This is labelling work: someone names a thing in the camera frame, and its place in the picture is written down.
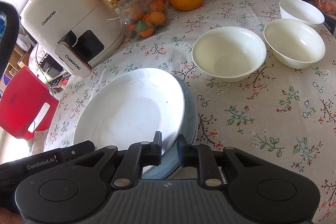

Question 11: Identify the person's left hand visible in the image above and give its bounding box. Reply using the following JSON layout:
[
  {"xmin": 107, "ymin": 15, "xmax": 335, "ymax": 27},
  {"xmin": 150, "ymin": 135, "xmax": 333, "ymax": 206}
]
[{"xmin": 0, "ymin": 207, "xmax": 23, "ymax": 224}]

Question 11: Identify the red plastic stool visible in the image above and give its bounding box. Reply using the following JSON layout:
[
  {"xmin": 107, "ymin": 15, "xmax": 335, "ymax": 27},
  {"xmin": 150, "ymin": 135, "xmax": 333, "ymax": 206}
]
[{"xmin": 1, "ymin": 67, "xmax": 59, "ymax": 140}]

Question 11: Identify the black curved strap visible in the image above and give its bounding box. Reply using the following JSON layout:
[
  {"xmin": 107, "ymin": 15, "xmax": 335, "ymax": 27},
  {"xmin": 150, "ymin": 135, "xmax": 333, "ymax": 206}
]
[{"xmin": 0, "ymin": 1, "xmax": 21, "ymax": 75}]

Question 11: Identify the white bowl right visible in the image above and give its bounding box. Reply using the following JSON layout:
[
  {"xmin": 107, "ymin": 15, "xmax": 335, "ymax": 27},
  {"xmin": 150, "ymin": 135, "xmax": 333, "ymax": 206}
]
[{"xmin": 264, "ymin": 19, "xmax": 326, "ymax": 69}]

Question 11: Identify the white deep plate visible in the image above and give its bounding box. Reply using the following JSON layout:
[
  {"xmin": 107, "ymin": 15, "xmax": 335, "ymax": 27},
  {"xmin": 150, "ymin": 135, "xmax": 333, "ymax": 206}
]
[{"xmin": 73, "ymin": 67, "xmax": 186, "ymax": 175}]

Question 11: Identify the small white bowl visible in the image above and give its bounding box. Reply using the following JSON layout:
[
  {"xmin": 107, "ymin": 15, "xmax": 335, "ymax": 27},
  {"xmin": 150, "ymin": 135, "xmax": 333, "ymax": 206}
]
[{"xmin": 279, "ymin": 0, "xmax": 325, "ymax": 28}]

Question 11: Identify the cream Changhong air fryer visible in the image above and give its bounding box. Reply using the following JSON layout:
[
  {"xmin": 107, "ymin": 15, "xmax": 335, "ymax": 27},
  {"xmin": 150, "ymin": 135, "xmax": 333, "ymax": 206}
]
[{"xmin": 21, "ymin": 0, "xmax": 124, "ymax": 78}]

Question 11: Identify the glass jar with bamboo lid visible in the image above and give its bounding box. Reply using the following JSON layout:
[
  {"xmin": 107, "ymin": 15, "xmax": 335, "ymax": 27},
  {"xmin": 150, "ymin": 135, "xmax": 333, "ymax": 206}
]
[{"xmin": 114, "ymin": 0, "xmax": 169, "ymax": 40}]

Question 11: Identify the blue patterned porcelain plate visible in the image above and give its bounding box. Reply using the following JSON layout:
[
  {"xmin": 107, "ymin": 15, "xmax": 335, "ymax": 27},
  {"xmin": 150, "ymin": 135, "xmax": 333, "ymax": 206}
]
[{"xmin": 142, "ymin": 76, "xmax": 198, "ymax": 180}]

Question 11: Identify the mandarin in jar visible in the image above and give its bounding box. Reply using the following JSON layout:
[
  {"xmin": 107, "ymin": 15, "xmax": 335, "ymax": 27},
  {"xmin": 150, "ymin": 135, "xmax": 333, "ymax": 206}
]
[
  {"xmin": 148, "ymin": 11, "xmax": 166, "ymax": 25},
  {"xmin": 149, "ymin": 0, "xmax": 166, "ymax": 12},
  {"xmin": 131, "ymin": 8, "xmax": 145, "ymax": 21},
  {"xmin": 139, "ymin": 21, "xmax": 154, "ymax": 38}
]

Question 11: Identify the white bowl middle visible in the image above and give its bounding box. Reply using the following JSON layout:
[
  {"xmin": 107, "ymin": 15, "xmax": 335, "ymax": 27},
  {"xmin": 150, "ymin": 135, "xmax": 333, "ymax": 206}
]
[{"xmin": 191, "ymin": 26, "xmax": 266, "ymax": 83}]

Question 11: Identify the floral tablecloth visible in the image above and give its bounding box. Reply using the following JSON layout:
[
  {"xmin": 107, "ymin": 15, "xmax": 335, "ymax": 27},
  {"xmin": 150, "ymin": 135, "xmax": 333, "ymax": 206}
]
[{"xmin": 43, "ymin": 0, "xmax": 335, "ymax": 223}]

